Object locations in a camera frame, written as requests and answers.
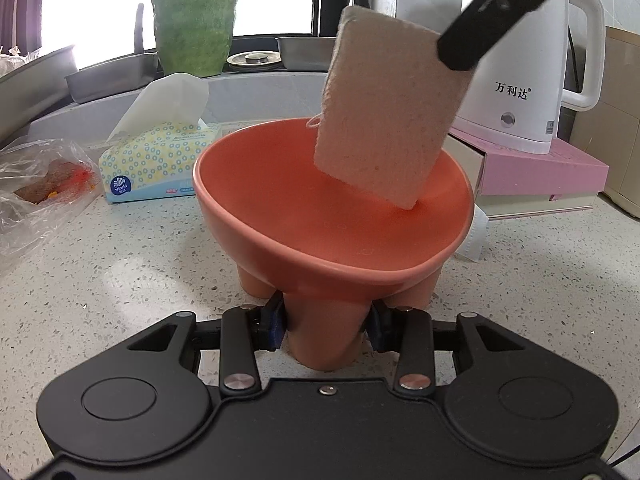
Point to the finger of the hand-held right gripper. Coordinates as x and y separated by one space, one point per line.
500 10

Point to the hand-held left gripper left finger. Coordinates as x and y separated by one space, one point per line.
273 329

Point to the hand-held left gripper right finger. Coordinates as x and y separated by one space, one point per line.
380 332

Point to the orange footed bowl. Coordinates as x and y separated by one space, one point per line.
300 240

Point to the beige cleaning sponge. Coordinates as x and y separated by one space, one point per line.
380 125

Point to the patterned tissue pack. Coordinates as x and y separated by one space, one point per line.
150 160

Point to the white electric kettle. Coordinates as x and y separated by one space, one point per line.
520 115

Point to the white paper slip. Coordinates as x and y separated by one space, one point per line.
472 240

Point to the beige box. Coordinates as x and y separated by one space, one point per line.
620 120

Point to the pink flat box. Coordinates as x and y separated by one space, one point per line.
550 175

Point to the small steel tray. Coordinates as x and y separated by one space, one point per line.
110 77
305 55

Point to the metal sink strainer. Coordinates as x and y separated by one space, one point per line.
255 60

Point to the clear plastic bag with food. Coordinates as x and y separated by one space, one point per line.
45 195

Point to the green textured vase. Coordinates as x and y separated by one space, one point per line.
195 25

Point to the large steel tray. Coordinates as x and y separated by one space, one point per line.
35 90

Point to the crumpled clear plastic bags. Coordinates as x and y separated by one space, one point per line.
15 57

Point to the purple curtain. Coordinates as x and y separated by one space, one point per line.
20 0

